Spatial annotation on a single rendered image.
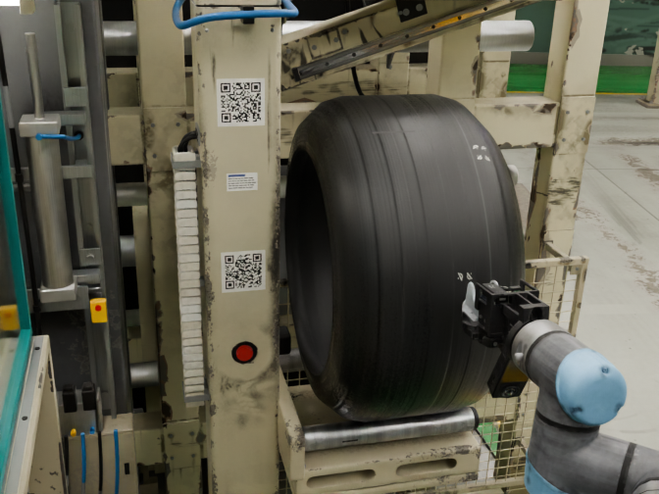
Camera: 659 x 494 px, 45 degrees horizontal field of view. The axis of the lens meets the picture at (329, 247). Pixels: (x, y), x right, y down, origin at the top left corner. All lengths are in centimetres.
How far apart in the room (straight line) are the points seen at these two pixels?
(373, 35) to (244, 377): 75
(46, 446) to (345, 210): 55
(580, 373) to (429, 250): 38
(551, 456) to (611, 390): 11
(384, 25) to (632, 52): 999
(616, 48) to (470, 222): 1033
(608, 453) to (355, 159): 58
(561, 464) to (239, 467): 75
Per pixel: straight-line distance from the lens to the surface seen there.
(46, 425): 117
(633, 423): 337
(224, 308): 140
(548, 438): 99
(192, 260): 136
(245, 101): 128
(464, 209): 126
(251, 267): 137
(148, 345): 230
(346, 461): 151
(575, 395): 93
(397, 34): 173
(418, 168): 126
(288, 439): 143
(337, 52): 171
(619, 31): 1151
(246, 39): 126
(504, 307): 110
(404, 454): 154
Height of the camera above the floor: 179
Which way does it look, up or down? 23 degrees down
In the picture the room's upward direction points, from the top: 2 degrees clockwise
